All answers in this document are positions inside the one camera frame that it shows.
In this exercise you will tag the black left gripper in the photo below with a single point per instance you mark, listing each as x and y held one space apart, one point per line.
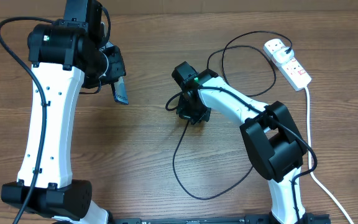
119 70

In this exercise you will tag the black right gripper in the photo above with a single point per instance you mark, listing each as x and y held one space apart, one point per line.
184 112

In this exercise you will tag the blue Samsung smartphone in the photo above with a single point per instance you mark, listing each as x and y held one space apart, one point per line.
119 91

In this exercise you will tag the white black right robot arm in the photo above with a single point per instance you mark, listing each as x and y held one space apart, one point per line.
273 142

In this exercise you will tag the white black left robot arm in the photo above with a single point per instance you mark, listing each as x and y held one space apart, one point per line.
68 57

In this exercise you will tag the white charger plug adapter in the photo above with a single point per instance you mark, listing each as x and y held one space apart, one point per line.
283 55

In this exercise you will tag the white power strip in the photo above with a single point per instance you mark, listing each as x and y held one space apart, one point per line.
293 71

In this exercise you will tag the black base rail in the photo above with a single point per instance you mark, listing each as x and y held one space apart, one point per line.
247 219

